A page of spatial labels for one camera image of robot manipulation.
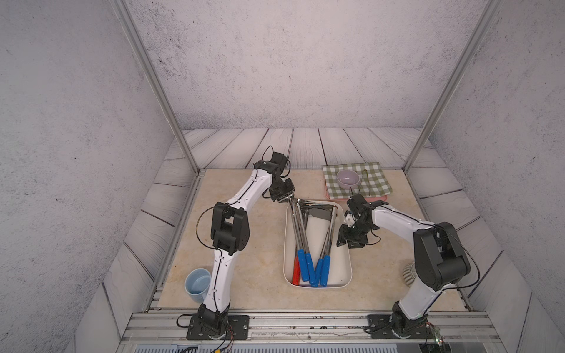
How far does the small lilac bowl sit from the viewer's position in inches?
43.4

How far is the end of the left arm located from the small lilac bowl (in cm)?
33

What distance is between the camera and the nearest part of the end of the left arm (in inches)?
29.1

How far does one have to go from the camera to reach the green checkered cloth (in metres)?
1.12

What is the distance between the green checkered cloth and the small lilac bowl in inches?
0.5

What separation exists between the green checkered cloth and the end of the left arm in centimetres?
30

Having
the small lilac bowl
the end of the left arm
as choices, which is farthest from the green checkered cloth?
the end of the left arm

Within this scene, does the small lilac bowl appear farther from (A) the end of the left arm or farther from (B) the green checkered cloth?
(A) the end of the left arm
